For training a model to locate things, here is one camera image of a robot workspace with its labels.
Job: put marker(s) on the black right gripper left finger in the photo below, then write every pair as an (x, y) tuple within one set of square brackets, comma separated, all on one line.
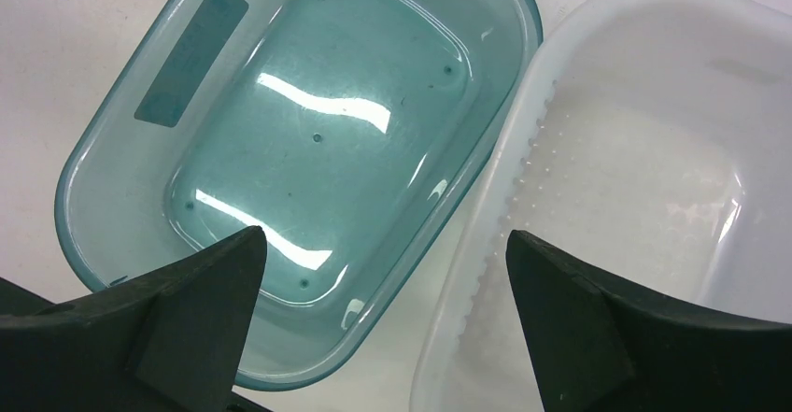
[(169, 340)]

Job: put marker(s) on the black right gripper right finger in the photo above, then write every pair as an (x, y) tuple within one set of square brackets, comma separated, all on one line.
[(600, 342)]

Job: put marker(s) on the white plastic basket tub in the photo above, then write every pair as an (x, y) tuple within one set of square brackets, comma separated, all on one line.
[(649, 138)]

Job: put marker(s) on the teal transparent plastic tub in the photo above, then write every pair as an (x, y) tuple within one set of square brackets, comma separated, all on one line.
[(347, 130)]

